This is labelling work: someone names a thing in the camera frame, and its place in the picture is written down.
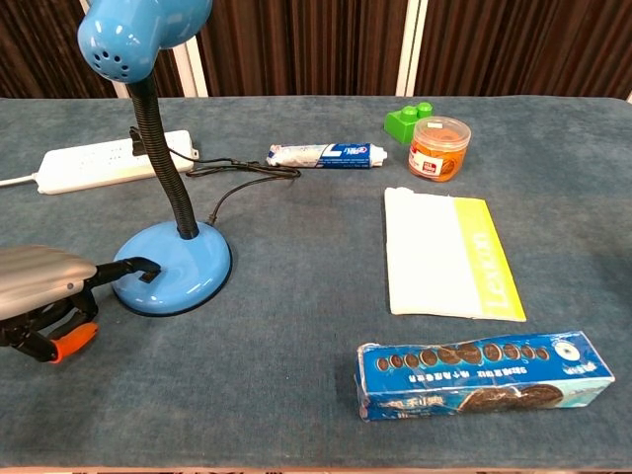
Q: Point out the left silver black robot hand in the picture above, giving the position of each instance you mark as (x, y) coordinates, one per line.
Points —
(34, 281)

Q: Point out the blue cookie box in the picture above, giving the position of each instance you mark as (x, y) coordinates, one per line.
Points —
(484, 377)

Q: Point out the green toy building block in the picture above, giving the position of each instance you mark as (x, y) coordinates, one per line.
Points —
(405, 123)

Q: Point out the blue white toothpaste tube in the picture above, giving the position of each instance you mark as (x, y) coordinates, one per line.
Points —
(326, 155)

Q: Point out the clear jar of rubber bands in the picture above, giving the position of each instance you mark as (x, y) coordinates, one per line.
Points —
(438, 150)

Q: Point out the teal table cloth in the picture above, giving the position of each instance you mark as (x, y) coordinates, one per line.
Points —
(296, 321)

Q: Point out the brown pleated curtain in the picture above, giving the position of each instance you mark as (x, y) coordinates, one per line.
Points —
(306, 44)

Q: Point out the white and yellow notebook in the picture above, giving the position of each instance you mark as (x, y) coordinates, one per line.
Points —
(434, 257)

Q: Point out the blue desk lamp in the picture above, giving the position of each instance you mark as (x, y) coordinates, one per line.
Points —
(187, 266)

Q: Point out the white power strip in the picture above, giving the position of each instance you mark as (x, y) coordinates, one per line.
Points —
(89, 165)

